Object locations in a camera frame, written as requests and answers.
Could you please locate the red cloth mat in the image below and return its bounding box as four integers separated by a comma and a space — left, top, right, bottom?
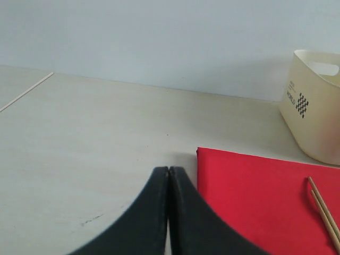
197, 148, 339, 254

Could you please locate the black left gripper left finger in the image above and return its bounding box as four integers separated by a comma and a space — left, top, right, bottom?
71, 166, 168, 255

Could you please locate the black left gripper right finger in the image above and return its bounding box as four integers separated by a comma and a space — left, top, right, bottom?
169, 166, 267, 255

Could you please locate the cream plastic bin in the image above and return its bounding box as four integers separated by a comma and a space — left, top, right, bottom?
279, 49, 339, 165

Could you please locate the long wooden chopstick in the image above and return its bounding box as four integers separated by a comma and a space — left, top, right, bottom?
308, 176, 339, 239

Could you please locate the short wooden chopstick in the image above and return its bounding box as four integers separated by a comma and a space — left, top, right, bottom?
311, 190, 339, 254

